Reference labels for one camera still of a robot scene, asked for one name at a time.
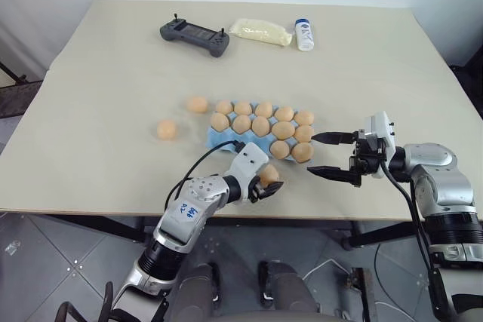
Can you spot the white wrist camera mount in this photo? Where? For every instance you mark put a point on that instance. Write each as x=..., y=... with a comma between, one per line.
x=247, y=160
x=380, y=128

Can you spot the dark rounded robot leg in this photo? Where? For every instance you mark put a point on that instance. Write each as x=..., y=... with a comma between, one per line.
x=288, y=292
x=200, y=292

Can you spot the black table frame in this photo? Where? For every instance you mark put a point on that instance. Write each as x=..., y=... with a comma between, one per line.
x=362, y=233

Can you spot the black stand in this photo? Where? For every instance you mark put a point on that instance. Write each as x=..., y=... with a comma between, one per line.
x=17, y=97

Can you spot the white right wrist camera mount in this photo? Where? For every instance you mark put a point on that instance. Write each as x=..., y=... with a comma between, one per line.
x=380, y=128

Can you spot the blue egg carton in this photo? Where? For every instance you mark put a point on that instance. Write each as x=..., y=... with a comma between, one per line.
x=217, y=140

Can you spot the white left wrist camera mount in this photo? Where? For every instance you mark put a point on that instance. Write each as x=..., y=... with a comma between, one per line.
x=247, y=160

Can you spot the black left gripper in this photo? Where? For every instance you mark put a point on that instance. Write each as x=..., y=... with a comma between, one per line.
x=254, y=191

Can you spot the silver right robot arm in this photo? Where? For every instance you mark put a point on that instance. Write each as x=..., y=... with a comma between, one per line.
x=437, y=182

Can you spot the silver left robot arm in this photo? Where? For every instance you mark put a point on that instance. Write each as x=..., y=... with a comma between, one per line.
x=181, y=220

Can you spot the white bottle with blue cap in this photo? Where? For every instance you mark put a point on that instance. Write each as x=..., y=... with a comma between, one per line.
x=304, y=35

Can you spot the brown egg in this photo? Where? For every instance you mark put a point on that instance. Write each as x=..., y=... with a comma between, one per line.
x=166, y=129
x=224, y=107
x=302, y=151
x=269, y=175
x=260, y=126
x=263, y=109
x=304, y=133
x=304, y=117
x=280, y=149
x=241, y=123
x=283, y=113
x=243, y=108
x=197, y=104
x=283, y=130
x=219, y=121

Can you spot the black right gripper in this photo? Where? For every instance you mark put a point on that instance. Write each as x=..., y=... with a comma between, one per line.
x=365, y=156

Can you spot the grey handheld remote controller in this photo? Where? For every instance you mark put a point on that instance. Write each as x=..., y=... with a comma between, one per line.
x=195, y=35

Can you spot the black equipment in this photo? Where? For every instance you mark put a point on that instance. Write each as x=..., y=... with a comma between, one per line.
x=469, y=69

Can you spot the clear bag of white grains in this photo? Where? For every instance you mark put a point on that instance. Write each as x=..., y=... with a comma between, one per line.
x=261, y=32

